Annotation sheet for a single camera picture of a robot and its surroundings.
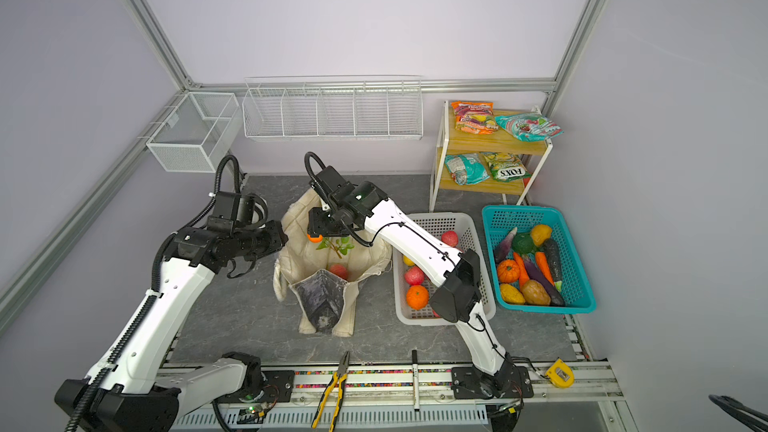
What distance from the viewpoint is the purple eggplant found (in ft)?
2.79

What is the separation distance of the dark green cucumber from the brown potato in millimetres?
92

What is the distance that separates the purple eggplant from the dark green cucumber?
1.3 inches
